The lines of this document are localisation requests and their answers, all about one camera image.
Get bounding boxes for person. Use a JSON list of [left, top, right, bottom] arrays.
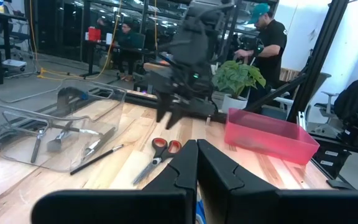
[[115, 21, 147, 78], [233, 2, 288, 106]]

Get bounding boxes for black labelled equipment base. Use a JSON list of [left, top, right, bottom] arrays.
[[312, 136, 358, 181]]

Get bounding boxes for green leafy plant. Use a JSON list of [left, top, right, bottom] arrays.
[[211, 60, 267, 100]]

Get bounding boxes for white plant pot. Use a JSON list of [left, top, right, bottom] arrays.
[[221, 94, 249, 114]]

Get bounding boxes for red box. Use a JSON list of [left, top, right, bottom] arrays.
[[88, 27, 102, 42]]

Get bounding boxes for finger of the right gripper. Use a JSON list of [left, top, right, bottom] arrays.
[[156, 92, 172, 123], [165, 104, 185, 131]]

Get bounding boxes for broad-head black paintbrush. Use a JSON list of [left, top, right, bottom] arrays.
[[46, 120, 75, 154]]

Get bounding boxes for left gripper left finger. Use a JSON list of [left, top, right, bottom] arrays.
[[31, 139, 198, 224]]

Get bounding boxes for black office desk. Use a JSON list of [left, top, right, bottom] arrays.
[[81, 40, 157, 78]]

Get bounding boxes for yellow cable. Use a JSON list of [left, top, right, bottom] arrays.
[[29, 0, 126, 81]]

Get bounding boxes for grey office chair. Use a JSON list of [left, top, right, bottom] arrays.
[[258, 73, 332, 128]]

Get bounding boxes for black office chair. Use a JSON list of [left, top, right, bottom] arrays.
[[334, 79, 358, 147]]

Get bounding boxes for blue handled scissors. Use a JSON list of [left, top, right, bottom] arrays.
[[196, 200, 208, 224]]

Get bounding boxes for white tray cart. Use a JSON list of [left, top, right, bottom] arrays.
[[2, 58, 27, 72]]

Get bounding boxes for dark work table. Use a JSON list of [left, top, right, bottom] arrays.
[[0, 8, 29, 60]]

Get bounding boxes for pink plastic tray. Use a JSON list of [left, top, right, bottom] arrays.
[[224, 108, 321, 166]]

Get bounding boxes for black and red scissors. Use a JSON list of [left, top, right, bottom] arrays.
[[132, 138, 183, 185]]

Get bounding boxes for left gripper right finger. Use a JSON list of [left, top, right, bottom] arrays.
[[196, 139, 358, 224]]

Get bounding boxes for clear plastic bin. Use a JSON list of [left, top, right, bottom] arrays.
[[0, 82, 127, 174]]

